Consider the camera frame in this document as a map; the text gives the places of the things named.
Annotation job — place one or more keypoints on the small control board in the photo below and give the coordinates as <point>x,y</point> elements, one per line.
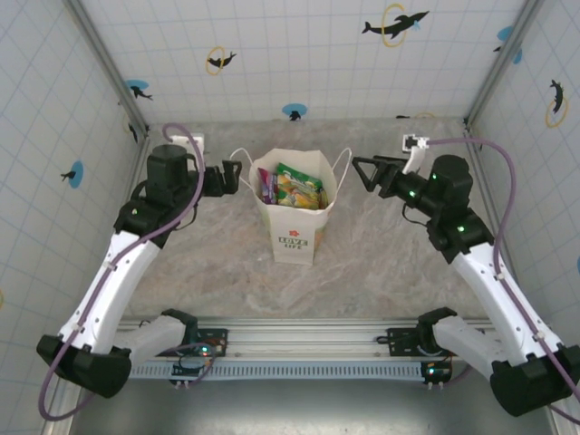
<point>190,372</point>
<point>437,372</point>

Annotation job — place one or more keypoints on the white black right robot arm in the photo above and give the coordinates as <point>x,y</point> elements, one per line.
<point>494,290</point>

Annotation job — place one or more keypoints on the aluminium rail base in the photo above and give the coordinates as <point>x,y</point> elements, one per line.
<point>317,335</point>

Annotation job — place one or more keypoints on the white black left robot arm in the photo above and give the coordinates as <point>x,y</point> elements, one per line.
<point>109,281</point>

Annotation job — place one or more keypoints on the aluminium corner post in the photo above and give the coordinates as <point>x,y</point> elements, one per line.
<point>487,90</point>
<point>108,63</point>

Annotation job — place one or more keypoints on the white illustrated paper bag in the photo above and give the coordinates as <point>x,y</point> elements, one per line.
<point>294,226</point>

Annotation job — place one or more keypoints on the green Fox's candy bag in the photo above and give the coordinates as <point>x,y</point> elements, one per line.
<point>299,181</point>

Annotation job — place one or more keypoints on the dolphin blue circle sticker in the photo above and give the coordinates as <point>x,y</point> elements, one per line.
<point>294,111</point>
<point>138,89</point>
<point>506,34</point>
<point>74,174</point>

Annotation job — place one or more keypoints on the purple snack bag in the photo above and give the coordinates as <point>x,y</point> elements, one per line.
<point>267,186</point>

